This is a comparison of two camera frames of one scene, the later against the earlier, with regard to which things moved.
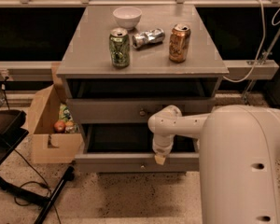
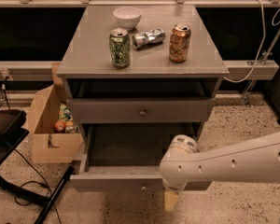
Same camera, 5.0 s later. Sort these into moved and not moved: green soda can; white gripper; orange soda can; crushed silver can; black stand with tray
Moved: white gripper
Not moved: black stand with tray; crushed silver can; green soda can; orange soda can
